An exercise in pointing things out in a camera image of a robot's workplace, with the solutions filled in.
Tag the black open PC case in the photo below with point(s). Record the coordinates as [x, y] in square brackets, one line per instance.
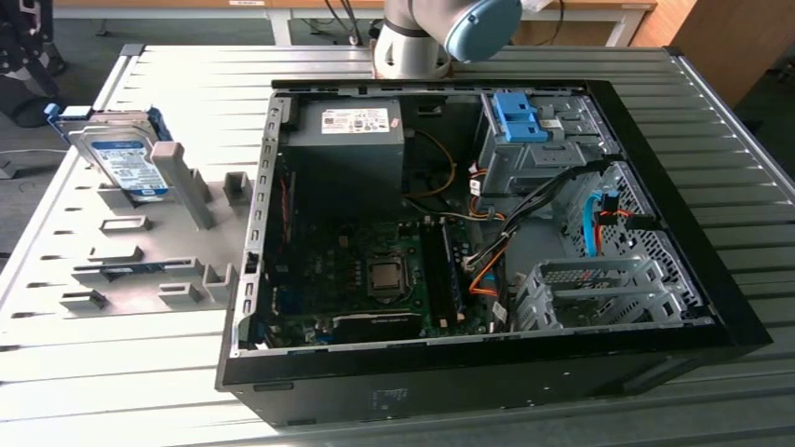
[496, 386]

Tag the wooden cabinet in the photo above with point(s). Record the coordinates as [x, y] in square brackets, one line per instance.
[732, 37]

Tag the blue RAM stick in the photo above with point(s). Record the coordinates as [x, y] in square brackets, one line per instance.
[133, 270]

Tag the CPU socket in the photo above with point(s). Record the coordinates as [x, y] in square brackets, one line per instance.
[385, 298]

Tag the grey floor stand foot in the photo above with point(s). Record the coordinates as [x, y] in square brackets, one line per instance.
[7, 167]

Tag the silver CPU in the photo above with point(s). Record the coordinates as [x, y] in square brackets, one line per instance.
[385, 275]

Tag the wooden desk white frame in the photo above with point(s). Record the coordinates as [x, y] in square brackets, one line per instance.
[185, 11]

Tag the grey power supply unit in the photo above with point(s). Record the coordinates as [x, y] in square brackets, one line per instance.
[348, 158]

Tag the grey parts rack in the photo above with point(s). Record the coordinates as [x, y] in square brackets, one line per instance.
[161, 219]

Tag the black graphics card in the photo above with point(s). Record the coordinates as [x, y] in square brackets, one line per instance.
[379, 326]

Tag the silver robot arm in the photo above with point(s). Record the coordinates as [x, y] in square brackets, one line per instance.
[403, 46]

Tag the grey metal drive cage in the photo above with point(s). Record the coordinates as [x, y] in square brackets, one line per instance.
[540, 163]

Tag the hard disk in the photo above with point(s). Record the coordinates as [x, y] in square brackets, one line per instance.
[127, 163]

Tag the black mesh waste bin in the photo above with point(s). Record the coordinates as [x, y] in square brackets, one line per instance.
[31, 107]

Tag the green motherboard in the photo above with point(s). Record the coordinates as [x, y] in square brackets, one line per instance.
[323, 261]

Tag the grey metal disk bay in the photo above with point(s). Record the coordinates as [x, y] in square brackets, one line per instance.
[620, 267]

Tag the blue drive bay latch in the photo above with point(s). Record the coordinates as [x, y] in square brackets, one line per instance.
[515, 125]

